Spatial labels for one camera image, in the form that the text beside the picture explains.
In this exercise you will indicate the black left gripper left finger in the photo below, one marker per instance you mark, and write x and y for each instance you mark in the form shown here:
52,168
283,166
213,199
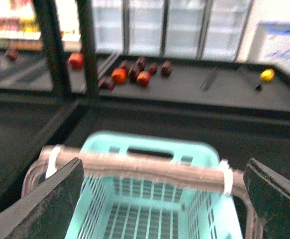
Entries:
46,212

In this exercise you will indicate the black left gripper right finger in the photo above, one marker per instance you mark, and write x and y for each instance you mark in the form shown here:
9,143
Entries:
269,193

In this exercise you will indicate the light blue plastic basket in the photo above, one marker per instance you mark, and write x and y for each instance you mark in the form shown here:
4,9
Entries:
114,208

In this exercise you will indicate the brown basket handle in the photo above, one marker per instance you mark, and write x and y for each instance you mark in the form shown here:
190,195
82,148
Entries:
148,168

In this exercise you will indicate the red apple compartment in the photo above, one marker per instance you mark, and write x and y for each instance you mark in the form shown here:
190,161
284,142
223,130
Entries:
76,61

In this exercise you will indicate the dark red apple front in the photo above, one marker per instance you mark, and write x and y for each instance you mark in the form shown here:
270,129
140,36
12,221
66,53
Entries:
106,83

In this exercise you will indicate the dark red apple middle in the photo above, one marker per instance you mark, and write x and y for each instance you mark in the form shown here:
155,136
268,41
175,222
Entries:
134,73

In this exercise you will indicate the red yellow apple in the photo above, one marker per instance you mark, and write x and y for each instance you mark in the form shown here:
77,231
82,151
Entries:
143,78

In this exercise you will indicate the dark red apple back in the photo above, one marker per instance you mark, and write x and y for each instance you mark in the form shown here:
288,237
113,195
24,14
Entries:
125,65

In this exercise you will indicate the dark red apple right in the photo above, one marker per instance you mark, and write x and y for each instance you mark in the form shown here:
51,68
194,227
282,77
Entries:
166,69

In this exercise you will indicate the dark red apple upper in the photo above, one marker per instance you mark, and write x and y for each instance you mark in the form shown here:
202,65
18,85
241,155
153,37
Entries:
141,63

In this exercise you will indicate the small dark red apple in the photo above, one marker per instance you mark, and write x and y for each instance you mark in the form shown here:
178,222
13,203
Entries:
153,68

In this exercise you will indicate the white zip tie left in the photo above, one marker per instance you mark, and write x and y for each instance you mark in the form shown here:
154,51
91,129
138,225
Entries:
51,169

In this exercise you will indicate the white zip tie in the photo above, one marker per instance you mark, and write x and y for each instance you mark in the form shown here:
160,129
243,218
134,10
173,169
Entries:
51,169
225,168

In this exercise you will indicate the white zip tie right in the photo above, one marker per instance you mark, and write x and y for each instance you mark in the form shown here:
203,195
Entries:
225,168

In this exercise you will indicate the black lower produce tray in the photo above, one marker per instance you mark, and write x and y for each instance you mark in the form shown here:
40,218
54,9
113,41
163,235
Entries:
186,134

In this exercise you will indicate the black produce tray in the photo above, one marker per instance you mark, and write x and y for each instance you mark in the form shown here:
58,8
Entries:
236,86
186,134

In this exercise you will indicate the yellow lemon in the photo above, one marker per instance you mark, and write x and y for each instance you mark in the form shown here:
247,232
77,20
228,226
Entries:
267,75

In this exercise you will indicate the flat black shelf divider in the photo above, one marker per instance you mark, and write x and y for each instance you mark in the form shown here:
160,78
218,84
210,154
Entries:
209,80

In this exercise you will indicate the black upper produce tray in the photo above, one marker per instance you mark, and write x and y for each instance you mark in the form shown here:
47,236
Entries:
236,86

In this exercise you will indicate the orange fruit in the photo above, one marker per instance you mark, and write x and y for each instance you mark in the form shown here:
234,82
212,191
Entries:
119,75

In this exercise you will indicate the white blue chest freezer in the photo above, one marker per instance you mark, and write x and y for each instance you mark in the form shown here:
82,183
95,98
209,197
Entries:
271,45

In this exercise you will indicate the dark fruit left back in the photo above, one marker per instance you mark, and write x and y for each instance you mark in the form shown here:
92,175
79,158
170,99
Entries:
11,54

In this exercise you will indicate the glass door refrigerators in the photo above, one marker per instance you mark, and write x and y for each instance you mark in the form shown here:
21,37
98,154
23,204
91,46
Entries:
190,29

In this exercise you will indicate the grocery shelf with products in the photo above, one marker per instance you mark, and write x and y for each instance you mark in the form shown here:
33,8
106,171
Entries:
18,22

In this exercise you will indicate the black shelf upright post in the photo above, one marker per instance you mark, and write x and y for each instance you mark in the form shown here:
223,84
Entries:
47,18

